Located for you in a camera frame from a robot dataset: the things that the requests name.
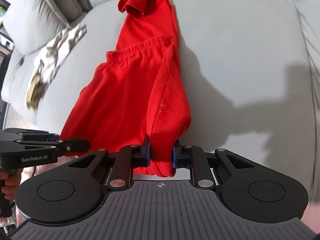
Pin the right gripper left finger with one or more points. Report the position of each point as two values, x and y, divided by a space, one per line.
125 161

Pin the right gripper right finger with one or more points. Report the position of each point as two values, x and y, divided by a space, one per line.
194 159

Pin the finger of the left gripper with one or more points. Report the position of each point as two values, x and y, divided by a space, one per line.
73 147
53 137

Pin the red sweatpants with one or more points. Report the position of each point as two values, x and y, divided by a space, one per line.
138 92

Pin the person's left hand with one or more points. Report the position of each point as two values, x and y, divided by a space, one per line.
11 183

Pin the crumpled beige garment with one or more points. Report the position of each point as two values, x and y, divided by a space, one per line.
49 60

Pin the large grey cushion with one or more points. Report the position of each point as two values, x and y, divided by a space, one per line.
31 24

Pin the light grey sofa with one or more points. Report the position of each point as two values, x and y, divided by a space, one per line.
250 70

